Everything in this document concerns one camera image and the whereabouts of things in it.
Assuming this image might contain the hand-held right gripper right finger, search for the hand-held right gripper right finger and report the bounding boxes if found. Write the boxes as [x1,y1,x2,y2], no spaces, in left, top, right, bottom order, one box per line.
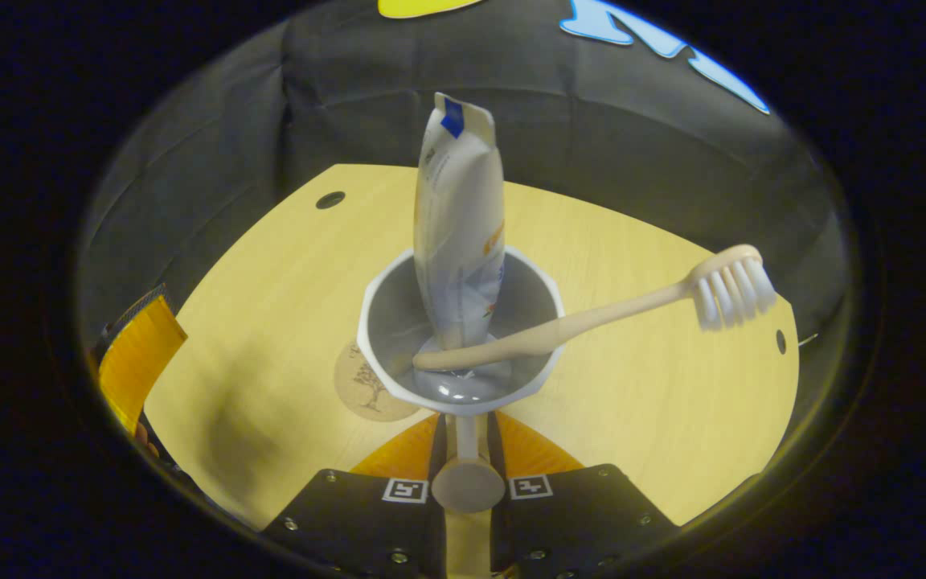
[489,410,677,576]

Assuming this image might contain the beige toothbrush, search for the beige toothbrush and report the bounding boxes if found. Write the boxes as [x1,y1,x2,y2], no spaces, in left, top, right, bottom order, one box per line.
[413,244,777,372]

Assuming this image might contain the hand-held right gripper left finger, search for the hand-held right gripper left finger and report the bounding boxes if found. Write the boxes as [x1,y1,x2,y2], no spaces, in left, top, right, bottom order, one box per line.
[260,412,448,579]

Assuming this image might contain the black backdrop cloth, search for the black backdrop cloth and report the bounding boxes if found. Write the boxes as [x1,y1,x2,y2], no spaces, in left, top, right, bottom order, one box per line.
[77,0,850,347]

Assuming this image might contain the white cup with wooden handle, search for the white cup with wooden handle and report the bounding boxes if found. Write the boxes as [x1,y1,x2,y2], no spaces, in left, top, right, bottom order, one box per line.
[357,245,567,514]

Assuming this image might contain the round wooden coaster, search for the round wooden coaster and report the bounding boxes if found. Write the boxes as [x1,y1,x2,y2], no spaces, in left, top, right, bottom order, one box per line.
[333,339,424,423]

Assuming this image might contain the wooden desktop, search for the wooden desktop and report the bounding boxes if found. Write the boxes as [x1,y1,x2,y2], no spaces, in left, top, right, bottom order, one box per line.
[144,163,800,579]

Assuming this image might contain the white toothpaste tube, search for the white toothpaste tube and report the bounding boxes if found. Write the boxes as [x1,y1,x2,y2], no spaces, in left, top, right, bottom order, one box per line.
[413,91,506,375]

